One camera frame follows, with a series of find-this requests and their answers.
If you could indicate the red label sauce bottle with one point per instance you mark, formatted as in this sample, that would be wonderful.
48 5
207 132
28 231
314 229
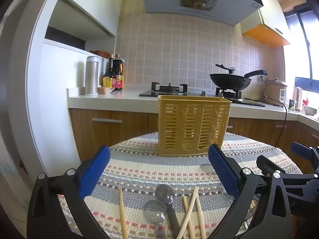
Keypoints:
119 79

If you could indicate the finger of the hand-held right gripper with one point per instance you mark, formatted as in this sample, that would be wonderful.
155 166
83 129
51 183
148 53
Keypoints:
268 164
300 149

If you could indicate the dark grey spoon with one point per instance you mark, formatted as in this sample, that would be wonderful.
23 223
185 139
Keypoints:
165 195

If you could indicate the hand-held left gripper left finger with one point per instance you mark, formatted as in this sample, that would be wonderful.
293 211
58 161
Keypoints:
93 171

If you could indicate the black gas stove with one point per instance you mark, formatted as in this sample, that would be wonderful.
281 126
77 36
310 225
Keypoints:
149 94

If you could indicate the small brown dish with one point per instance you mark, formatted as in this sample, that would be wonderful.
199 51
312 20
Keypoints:
104 90

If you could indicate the grey range hood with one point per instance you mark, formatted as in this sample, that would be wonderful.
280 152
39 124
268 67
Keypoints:
224 12

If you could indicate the pale plastic jug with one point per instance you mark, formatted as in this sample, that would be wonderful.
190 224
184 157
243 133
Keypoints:
298 97

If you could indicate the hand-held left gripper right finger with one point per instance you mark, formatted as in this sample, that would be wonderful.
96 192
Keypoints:
223 171

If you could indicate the bamboo chopstick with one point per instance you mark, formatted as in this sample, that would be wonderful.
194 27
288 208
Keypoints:
190 210
200 219
123 214
186 205

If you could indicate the striped woven tablecloth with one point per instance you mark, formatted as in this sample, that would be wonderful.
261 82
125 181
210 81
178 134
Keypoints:
149 164

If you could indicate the steel thermos flask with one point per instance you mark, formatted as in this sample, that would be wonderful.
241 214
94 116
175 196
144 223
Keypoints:
91 77

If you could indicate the white bowl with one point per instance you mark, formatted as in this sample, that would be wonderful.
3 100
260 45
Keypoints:
309 110

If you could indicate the patterned mug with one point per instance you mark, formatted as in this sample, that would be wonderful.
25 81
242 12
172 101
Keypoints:
292 105

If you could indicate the yellow label sauce bottle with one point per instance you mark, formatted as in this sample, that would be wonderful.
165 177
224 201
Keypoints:
109 79

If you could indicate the white tall cabinet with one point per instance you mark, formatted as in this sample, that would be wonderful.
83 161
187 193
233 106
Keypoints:
54 79

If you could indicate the white kitchen countertop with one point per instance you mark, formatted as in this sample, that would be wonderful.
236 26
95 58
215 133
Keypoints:
124 99

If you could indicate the orange wall cabinet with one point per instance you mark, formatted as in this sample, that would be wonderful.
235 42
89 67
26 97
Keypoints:
269 38

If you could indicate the beige rice cooker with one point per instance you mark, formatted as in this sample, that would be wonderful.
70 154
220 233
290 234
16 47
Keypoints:
273 89

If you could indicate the yellow plastic utensil basket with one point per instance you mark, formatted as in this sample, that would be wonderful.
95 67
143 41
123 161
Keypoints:
189 129

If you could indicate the clear plastic spoon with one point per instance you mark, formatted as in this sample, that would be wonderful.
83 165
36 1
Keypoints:
206 168
153 211

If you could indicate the black wok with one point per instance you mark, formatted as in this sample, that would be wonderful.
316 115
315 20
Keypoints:
229 81

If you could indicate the kitchen window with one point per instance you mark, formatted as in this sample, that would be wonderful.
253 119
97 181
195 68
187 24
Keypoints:
311 54

